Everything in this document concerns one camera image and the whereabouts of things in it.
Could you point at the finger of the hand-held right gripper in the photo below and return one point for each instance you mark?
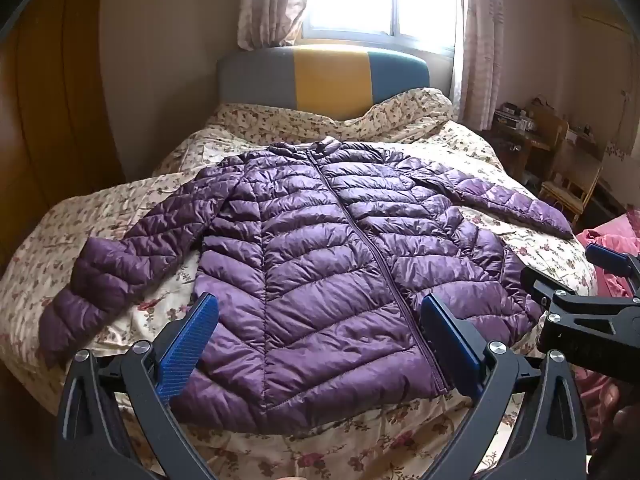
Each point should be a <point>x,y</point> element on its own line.
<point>607,258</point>
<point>542,282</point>

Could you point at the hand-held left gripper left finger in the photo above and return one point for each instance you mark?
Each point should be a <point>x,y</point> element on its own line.
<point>187,340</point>

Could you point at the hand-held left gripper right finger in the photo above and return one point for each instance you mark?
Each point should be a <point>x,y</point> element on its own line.
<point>452,345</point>

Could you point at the purple puffer jacket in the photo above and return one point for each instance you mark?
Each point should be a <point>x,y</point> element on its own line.
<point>320,270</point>

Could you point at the floral quilt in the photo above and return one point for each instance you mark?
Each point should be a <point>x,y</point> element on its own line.
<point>530,250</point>

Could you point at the pink cloth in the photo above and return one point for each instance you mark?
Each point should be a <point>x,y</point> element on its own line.
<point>612,310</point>

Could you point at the wooden chair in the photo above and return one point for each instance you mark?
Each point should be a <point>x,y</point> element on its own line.
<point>570,165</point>

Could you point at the cluttered wooden desk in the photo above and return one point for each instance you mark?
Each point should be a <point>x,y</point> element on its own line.
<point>517,135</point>

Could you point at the patterned curtain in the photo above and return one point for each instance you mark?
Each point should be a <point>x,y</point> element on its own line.
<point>477,42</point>
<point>272,2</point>

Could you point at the wooden wardrobe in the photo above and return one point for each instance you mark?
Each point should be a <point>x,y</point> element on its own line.
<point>45,120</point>

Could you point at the grey yellow teal headboard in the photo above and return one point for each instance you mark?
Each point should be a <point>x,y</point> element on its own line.
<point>322,75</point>

